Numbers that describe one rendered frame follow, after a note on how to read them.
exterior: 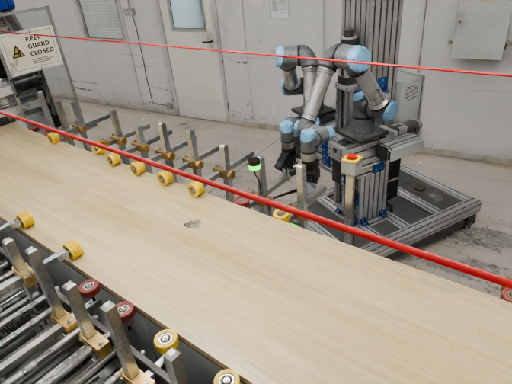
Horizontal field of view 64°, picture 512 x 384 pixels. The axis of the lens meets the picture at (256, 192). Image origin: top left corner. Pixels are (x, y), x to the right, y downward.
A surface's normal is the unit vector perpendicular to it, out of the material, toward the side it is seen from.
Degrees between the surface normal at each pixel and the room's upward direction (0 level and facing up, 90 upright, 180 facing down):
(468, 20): 90
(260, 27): 90
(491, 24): 90
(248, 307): 0
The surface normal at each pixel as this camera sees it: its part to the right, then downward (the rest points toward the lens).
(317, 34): -0.52, 0.47
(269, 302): -0.08, -0.86
